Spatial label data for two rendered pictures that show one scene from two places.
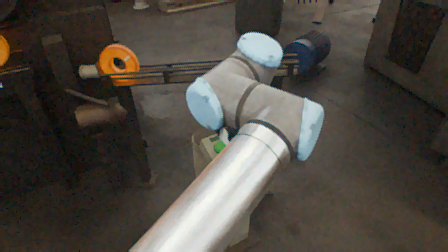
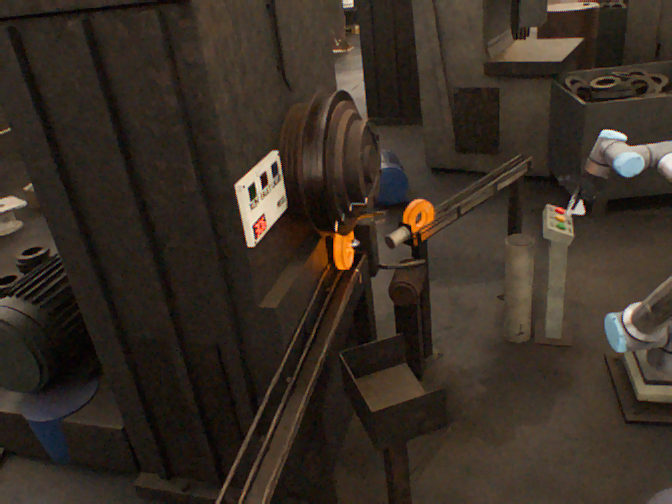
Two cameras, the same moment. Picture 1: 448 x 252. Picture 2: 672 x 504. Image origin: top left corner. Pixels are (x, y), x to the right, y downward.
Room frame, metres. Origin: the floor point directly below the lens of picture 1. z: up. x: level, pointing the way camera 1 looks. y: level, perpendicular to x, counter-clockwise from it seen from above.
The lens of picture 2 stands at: (-0.40, 2.08, 1.77)
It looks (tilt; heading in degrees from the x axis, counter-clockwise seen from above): 28 degrees down; 321
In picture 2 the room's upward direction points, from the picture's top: 8 degrees counter-clockwise
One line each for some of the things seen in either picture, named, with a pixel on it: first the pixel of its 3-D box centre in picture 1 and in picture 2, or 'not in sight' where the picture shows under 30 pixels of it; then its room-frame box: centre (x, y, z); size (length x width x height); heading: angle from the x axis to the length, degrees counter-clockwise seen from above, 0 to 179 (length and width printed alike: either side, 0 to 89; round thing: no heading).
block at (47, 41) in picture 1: (61, 64); (362, 246); (1.12, 0.71, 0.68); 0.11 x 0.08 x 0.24; 31
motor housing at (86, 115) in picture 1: (114, 147); (410, 321); (1.04, 0.55, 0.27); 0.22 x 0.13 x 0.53; 121
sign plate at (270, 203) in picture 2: not in sight; (264, 196); (0.91, 1.25, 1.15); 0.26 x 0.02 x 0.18; 121
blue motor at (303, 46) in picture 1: (310, 51); (383, 175); (2.50, -0.82, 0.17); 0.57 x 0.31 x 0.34; 141
